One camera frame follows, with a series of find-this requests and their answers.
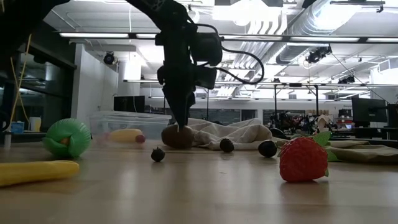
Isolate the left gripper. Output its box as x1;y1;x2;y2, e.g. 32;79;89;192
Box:
157;60;197;131

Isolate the brown toy kiwi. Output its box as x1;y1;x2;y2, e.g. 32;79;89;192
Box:
160;124;195;149

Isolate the yellow toy banana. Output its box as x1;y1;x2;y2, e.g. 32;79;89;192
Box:
107;128;144;144

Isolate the green toy vegetable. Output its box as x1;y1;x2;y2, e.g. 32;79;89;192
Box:
42;118;93;159

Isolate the red toy strawberry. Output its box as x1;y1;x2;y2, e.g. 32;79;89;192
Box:
277;131;333;184

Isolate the small yellow toy pepper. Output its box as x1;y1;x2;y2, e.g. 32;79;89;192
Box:
0;160;81;189

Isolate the clear plastic tupperware container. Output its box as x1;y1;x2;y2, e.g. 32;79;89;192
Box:
89;111;172;146

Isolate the black computer monitor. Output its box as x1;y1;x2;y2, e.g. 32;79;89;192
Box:
351;97;388;128
113;95;146;114

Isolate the white checked kitchen towel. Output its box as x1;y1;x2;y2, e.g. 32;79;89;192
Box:
186;117;276;151

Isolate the white plastic jug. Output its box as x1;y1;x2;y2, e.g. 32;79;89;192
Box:
29;116;42;133

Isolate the blue box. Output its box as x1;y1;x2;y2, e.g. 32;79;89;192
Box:
11;121;25;135

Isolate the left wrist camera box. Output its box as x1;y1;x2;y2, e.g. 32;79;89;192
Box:
195;66;218;90

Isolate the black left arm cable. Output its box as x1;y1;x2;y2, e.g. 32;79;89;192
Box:
194;22;266;85

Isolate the black ceiling light rail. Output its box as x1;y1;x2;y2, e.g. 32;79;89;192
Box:
58;30;398;44

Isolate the black background table frame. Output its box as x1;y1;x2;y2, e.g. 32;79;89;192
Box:
272;83;320;126

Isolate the yellow cable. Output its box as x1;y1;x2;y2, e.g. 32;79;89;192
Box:
8;33;32;125

